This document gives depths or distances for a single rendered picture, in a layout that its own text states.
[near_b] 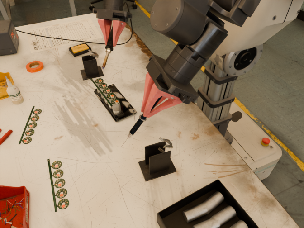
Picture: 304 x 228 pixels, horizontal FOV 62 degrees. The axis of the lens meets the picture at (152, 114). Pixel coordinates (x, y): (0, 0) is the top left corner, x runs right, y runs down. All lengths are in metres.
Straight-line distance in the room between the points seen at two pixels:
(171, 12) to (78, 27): 0.94
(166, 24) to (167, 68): 0.10
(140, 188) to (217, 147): 0.24
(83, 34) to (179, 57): 0.83
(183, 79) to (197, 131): 0.33
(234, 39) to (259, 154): 0.70
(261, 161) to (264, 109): 0.73
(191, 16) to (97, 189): 0.44
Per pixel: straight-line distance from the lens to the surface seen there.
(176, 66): 0.42
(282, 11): 0.83
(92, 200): 0.62
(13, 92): 0.88
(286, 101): 2.17
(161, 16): 0.37
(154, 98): 0.44
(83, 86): 0.90
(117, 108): 0.73
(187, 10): 0.36
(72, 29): 1.27
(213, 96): 1.11
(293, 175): 1.73
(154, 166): 0.61
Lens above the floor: 1.30
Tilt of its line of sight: 45 degrees down
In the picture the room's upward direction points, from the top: straight up
